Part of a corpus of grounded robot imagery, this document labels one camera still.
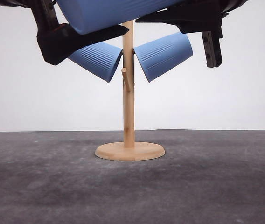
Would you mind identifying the wooden cup tree stand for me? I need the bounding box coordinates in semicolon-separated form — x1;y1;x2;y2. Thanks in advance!
95;20;165;161

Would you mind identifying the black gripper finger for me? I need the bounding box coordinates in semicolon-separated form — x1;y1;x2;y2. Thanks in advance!
31;0;129;65

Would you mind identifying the blue ribbed cup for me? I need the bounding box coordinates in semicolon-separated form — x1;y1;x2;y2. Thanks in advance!
68;42;123;83
134;32;193;82
56;0;182;35

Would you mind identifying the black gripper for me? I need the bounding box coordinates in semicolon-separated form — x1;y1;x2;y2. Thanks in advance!
136;0;249;68

